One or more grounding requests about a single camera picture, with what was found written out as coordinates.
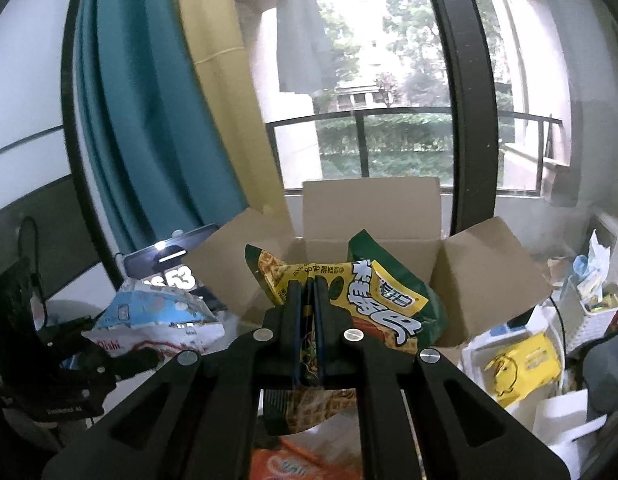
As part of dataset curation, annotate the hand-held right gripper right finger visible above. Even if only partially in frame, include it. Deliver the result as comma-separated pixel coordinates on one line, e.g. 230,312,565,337
314,280,572,480

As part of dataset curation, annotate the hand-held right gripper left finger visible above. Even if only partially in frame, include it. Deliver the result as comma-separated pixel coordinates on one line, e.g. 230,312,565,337
41,280,315,480

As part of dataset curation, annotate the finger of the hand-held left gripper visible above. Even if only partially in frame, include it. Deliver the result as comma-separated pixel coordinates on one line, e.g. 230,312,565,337
84,344,161,382

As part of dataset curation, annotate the blue white snack bag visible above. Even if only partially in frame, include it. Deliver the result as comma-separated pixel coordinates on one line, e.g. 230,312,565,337
81,279,226,358

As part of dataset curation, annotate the yellow green snack bag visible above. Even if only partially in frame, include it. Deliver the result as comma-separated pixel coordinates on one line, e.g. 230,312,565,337
244,229,450,436

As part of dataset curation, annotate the cardboard box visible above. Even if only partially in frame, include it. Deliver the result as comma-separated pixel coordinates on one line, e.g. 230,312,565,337
181,176,552,348

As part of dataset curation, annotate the phone with clock display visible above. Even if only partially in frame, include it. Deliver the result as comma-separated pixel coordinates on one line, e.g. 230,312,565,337
123,224,220,306

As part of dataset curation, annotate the orange snack packet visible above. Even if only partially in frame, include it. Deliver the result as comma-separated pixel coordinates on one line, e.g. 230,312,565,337
250,437,362,480

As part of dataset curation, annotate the white foam box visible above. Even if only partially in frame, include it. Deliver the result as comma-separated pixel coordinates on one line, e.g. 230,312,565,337
459,305,565,411

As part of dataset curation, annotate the yellow packet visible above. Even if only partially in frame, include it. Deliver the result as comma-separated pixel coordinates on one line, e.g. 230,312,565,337
484,332,562,408

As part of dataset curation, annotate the black balcony railing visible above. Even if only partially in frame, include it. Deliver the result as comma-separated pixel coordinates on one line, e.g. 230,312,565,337
265,106,564,196

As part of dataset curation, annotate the white foam block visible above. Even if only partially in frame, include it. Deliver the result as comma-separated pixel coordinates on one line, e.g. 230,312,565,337
532,389,607,476

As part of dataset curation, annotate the teal curtain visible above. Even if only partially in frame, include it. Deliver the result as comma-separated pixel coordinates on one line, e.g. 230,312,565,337
74,0,250,261

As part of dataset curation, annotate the white plastic basket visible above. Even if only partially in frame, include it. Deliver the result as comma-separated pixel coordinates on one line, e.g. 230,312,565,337
559,212,618,356

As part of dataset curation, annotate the dark grey cloth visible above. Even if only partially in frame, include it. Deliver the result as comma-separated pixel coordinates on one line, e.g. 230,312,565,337
582,330,618,426

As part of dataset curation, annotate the yellow curtain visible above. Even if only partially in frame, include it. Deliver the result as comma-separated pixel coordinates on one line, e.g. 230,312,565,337
169,0,295,231

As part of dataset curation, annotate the hanging grey cloth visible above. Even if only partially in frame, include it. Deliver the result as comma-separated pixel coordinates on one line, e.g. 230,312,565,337
276,0,335,97

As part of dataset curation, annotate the black window frame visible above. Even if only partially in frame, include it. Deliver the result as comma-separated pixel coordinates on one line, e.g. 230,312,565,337
419,0,500,246
60,0,122,286

